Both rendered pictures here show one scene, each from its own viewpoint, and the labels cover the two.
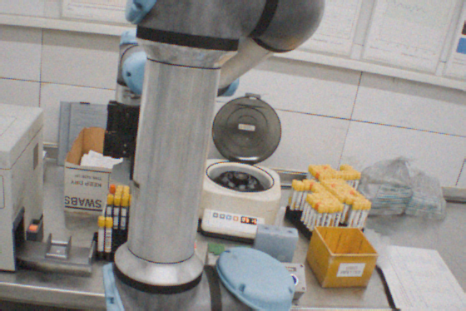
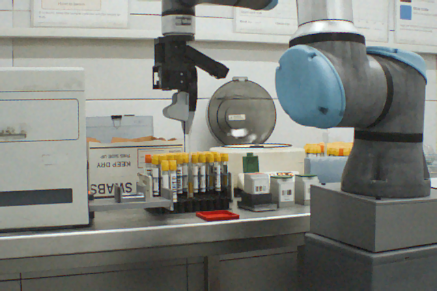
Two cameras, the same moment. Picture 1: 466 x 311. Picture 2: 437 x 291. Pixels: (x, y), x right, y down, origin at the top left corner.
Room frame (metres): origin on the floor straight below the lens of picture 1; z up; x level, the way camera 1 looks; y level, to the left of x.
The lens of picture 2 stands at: (-0.31, 0.42, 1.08)
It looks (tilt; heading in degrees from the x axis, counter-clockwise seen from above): 3 degrees down; 348
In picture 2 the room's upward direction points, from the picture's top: 1 degrees counter-clockwise
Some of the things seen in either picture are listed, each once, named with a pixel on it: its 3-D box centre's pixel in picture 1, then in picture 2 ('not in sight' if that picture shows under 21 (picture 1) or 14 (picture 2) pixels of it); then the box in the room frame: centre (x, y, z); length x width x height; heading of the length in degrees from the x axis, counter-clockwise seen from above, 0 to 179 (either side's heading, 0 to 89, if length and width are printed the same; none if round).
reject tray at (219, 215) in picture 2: not in sight; (217, 215); (0.84, 0.17, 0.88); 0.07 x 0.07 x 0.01; 10
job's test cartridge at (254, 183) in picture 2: not in sight; (256, 188); (0.93, 0.06, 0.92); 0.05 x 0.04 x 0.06; 10
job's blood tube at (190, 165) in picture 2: not in sight; (190, 184); (0.96, 0.20, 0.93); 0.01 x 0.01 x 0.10; 10
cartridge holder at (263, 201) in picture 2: not in sight; (256, 200); (0.93, 0.06, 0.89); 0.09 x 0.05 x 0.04; 10
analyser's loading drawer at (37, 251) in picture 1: (48, 249); (118, 198); (0.85, 0.37, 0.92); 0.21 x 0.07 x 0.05; 100
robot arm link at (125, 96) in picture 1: (132, 94); (179, 27); (0.96, 0.23, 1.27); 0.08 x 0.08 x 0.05
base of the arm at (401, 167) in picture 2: not in sight; (386, 160); (0.56, -0.06, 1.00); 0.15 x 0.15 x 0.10
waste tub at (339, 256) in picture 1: (340, 256); not in sight; (1.03, -0.32, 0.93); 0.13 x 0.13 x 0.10; 14
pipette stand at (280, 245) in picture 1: (274, 247); (326, 177); (1.03, -0.14, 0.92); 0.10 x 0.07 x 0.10; 92
